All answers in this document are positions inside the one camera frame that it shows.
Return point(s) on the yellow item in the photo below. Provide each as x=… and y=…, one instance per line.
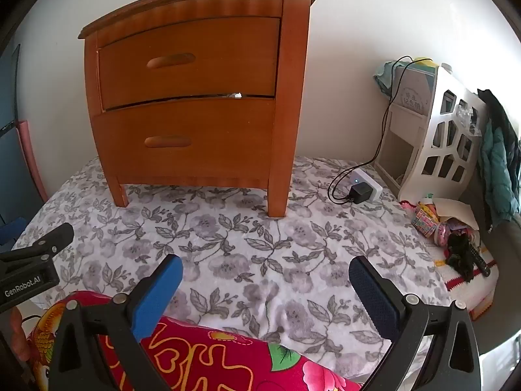
x=423, y=61

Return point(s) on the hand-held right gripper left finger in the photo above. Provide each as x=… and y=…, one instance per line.
x=156, y=297

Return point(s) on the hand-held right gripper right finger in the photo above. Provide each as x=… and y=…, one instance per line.
x=374, y=297

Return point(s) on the pale cardboard box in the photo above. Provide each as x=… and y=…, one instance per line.
x=413, y=93

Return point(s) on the black charger plug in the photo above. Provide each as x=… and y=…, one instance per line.
x=359, y=193

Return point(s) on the white power strip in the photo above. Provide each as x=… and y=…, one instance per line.
x=372, y=185

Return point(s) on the grey floral blanket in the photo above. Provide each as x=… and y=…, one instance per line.
x=252, y=244

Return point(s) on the black remote control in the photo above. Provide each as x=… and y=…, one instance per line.
x=482, y=262

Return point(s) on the teal jacket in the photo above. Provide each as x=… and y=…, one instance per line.
x=498, y=163

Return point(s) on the white lattice rack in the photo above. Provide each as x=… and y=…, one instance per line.
x=419, y=167

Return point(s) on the red floral quilt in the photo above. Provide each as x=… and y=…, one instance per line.
x=228, y=362

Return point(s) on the wooden nightstand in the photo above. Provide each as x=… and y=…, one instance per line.
x=291, y=89

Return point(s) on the white paper sheet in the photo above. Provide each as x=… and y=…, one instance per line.
x=456, y=209

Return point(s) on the plain wooden drawer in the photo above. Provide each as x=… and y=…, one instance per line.
x=219, y=61

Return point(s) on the clear plastic wrap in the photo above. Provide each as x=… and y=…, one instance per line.
x=468, y=118

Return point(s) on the pink plastic bag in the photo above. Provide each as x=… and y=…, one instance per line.
x=443, y=234

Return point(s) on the black fuzzy toy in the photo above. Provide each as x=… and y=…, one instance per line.
x=460, y=256

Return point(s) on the dark blue panel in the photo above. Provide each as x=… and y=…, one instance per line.
x=12, y=163

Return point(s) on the colourful cube toy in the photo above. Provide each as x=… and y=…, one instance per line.
x=423, y=220

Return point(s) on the wooden drawer with dent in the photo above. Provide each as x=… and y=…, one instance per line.
x=219, y=134

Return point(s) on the green cloth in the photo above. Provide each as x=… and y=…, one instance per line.
x=384, y=75

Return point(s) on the person's left hand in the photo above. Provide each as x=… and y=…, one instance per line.
x=19, y=332

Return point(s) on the pink foam tube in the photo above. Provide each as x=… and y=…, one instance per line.
x=31, y=159

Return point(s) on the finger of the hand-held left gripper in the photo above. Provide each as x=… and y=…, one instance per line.
x=49, y=242

